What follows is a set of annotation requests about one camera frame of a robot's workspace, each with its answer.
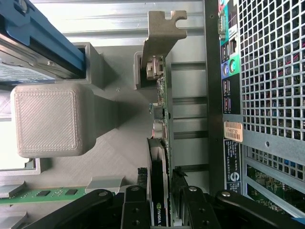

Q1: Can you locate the black and grey PC case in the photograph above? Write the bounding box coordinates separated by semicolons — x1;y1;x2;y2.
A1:
203;0;305;222

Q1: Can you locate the grey printed parts rack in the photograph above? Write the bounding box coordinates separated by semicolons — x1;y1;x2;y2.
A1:
0;42;172;229

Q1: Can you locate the hard disk in blue carrier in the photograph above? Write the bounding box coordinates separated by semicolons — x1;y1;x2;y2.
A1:
0;0;87;84

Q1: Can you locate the green RAM stick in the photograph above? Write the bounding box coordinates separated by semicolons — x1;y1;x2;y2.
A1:
0;187;86;206

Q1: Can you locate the tan barcode sticker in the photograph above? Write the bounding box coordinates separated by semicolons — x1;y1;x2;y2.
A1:
223;120;244;143

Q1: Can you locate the green motherboard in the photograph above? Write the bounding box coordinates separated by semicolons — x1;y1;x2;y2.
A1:
246;164;305;215

